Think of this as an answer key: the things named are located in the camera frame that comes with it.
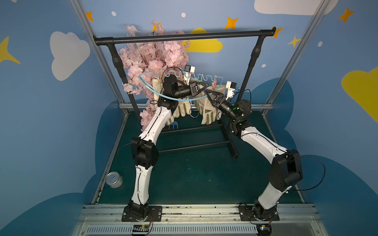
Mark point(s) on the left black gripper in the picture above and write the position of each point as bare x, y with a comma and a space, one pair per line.
192, 89

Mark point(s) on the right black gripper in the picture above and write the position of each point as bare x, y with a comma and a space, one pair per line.
218, 99

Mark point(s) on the beige glove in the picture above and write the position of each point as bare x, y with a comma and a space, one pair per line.
157, 85
209, 113
183, 109

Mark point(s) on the light blue wavy clip hanger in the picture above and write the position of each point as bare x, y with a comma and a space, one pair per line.
174, 87

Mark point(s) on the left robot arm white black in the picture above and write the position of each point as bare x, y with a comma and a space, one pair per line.
144, 151

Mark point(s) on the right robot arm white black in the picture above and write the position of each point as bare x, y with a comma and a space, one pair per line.
286, 168

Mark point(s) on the blue small garden fork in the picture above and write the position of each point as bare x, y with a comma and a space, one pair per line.
173, 126

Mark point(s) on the pink cherry blossom tree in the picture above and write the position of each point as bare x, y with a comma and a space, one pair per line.
152, 57

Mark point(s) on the black garment rack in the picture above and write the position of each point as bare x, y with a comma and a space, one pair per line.
110, 43

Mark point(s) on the silver tin can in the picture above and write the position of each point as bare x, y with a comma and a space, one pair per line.
114, 180

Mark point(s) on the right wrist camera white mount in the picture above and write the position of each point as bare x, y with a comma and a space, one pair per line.
230, 87

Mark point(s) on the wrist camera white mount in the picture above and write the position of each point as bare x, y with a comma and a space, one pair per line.
230, 87
188, 71

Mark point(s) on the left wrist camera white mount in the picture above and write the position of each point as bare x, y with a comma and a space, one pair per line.
188, 71

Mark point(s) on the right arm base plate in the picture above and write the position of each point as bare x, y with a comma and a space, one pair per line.
257, 213

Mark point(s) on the aluminium front rail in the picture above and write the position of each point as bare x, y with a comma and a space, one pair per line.
199, 220

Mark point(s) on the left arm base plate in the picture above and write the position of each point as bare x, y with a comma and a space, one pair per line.
142, 214

